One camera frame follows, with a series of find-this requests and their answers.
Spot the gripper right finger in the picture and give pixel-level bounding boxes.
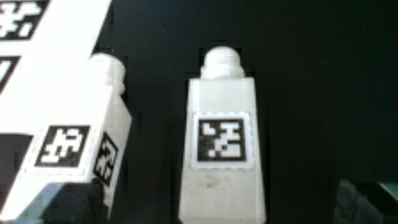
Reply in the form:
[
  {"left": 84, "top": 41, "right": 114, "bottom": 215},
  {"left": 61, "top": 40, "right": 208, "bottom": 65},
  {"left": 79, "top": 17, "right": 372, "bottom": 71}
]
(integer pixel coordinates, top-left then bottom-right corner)
[{"left": 333, "top": 179, "right": 398, "bottom": 224}]

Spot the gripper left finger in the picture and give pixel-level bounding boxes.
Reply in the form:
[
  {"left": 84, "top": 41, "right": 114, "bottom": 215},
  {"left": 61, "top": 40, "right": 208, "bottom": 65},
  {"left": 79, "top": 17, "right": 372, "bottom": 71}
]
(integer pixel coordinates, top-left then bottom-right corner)
[{"left": 0, "top": 181, "right": 109, "bottom": 224}]

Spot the white table leg with tag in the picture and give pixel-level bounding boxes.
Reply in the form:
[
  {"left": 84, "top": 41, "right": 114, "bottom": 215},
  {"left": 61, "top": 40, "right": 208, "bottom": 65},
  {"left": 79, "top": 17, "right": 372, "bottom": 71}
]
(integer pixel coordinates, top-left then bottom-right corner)
[
  {"left": 178, "top": 46, "right": 267, "bottom": 224},
  {"left": 0, "top": 54, "right": 132, "bottom": 222}
]

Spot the white obstacle fence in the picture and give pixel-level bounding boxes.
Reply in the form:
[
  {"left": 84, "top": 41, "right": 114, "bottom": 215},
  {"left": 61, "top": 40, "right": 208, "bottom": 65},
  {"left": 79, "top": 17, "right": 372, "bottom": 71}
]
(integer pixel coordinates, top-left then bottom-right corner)
[{"left": 0, "top": 0, "right": 113, "bottom": 133}]

